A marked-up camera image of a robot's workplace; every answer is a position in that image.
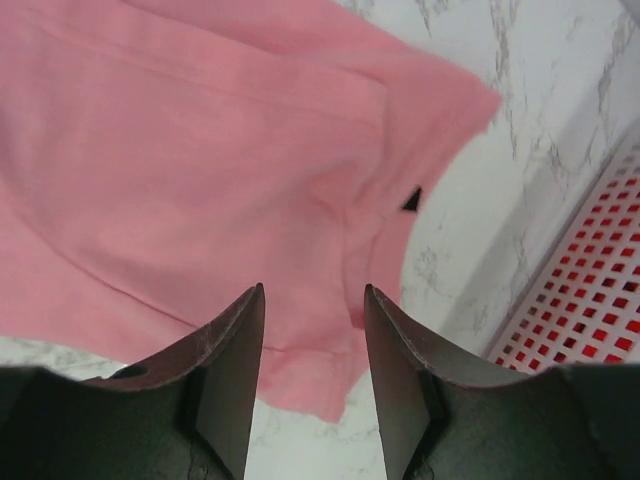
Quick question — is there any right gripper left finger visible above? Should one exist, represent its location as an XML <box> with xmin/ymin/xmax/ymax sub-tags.
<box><xmin>102</xmin><ymin>285</ymin><xmax>265</xmax><ymax>479</ymax></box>

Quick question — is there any white plastic laundry basket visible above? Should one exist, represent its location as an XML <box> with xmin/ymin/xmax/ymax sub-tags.
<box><xmin>487</xmin><ymin>134</ymin><xmax>640</xmax><ymax>374</ymax></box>

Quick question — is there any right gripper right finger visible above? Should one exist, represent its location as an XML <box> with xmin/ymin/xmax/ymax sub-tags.
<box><xmin>364</xmin><ymin>284</ymin><xmax>518</xmax><ymax>479</ymax></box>

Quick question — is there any pink t shirt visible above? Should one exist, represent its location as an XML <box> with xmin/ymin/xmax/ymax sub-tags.
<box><xmin>1</xmin><ymin>1</ymin><xmax>501</xmax><ymax>422</ymax></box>

